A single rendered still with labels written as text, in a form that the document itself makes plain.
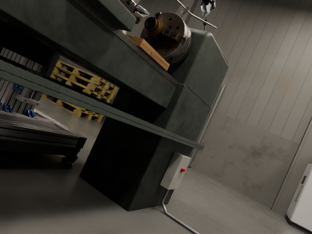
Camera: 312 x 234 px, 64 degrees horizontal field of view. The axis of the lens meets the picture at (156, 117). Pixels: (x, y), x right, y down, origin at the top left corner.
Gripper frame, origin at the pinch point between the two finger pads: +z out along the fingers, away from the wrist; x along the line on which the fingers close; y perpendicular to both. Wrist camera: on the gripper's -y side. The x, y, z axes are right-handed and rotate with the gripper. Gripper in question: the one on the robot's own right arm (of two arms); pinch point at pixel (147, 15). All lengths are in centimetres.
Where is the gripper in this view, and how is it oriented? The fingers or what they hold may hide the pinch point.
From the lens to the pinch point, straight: 144.4
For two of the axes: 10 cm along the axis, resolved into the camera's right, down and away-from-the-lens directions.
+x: 4.0, -9.1, 0.1
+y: -4.6, -2.1, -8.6
